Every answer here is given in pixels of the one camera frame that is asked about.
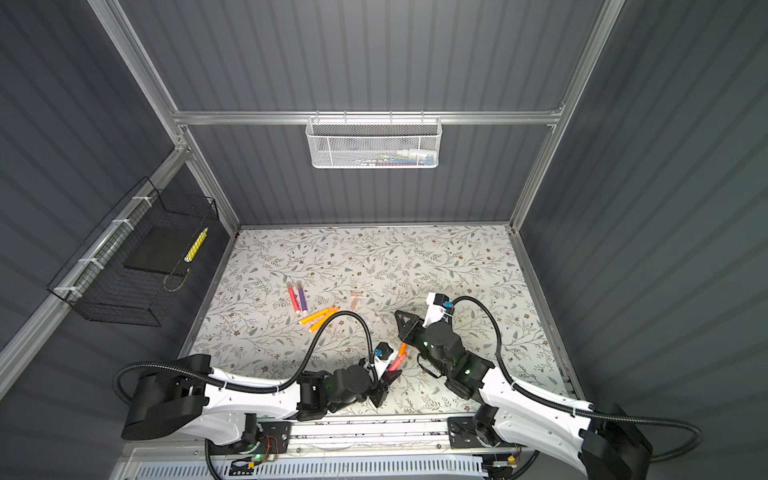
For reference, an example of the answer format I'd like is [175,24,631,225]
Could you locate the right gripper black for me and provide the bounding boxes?
[396,307,450,377]

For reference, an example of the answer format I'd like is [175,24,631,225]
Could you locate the pink marker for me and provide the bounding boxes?
[286,283,303,317]
[388,354,406,371]

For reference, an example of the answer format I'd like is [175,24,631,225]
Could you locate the purple marker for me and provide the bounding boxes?
[296,282,308,315]

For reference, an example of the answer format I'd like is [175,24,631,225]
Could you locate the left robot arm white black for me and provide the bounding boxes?
[113,349,402,446]

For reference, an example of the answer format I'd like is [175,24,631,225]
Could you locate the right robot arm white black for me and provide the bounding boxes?
[394,310,653,479]

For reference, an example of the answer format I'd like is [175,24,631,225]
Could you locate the items in white basket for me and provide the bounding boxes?
[357,149,439,168]

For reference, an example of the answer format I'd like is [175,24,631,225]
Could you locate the yellow marker in basket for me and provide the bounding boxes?
[183,227,209,263]

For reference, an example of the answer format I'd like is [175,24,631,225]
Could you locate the black foam pad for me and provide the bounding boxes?
[123,227,195,276]

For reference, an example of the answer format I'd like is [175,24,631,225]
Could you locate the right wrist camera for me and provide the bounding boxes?
[423,292,454,328]

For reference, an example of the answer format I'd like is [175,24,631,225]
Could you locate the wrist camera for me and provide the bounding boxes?
[423,292,454,328]
[374,341,396,369]

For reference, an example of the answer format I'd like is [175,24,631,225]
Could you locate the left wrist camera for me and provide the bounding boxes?
[374,341,396,369]

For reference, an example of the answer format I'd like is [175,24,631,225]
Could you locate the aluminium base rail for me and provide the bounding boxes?
[131,413,601,457]

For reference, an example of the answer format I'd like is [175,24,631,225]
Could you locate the white vented cable duct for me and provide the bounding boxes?
[121,454,488,479]

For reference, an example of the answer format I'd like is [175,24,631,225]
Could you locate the left black corrugated cable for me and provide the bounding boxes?
[112,310,376,406]

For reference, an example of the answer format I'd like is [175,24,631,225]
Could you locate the white wire mesh basket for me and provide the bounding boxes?
[305,118,443,169]

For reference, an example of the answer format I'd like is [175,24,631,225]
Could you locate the black wire mesh basket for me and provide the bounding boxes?
[48,181,219,327]

